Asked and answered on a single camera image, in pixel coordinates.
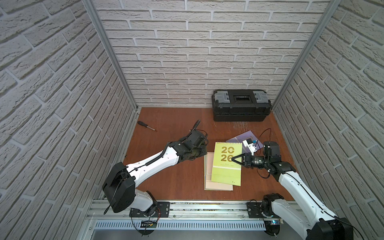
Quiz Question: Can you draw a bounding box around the purple calendar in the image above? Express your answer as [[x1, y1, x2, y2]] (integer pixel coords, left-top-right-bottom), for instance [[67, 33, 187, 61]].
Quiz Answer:
[[226, 131, 264, 153]]

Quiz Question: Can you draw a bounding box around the green calendar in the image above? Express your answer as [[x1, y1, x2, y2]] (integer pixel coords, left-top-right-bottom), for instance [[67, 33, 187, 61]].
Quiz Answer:
[[211, 142, 243, 186]]

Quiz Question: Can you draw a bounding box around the pink calendar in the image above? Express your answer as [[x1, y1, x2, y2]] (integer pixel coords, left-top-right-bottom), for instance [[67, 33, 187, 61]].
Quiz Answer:
[[204, 152, 233, 191]]

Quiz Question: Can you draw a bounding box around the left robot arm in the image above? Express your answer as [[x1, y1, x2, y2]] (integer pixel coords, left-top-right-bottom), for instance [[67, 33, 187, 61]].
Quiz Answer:
[[102, 120, 208, 217]]

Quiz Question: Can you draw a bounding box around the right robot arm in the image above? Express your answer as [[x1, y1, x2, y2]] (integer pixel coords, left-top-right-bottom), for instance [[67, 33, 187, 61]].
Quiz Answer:
[[232, 139, 357, 240]]

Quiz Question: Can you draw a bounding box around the black plastic toolbox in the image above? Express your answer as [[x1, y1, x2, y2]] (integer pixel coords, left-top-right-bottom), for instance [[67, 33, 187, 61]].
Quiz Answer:
[[212, 90, 272, 122]]

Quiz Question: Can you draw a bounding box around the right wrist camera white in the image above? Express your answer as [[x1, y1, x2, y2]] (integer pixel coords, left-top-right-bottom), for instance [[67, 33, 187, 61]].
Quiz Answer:
[[243, 139, 258, 156]]

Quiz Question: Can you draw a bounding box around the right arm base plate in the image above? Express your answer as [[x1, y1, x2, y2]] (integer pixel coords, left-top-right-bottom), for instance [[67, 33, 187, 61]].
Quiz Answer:
[[246, 200, 268, 219]]

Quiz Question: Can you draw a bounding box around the aluminium mounting rail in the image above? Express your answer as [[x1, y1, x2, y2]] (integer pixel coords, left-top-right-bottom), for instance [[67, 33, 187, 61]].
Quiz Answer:
[[86, 200, 249, 220]]

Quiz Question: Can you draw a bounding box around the black handled screwdriver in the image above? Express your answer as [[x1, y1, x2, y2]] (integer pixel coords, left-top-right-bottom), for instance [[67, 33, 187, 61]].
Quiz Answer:
[[137, 121, 157, 132]]

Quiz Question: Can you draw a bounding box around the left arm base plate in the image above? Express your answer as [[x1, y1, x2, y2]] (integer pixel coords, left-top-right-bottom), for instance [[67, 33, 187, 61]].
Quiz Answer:
[[129, 202, 171, 219]]

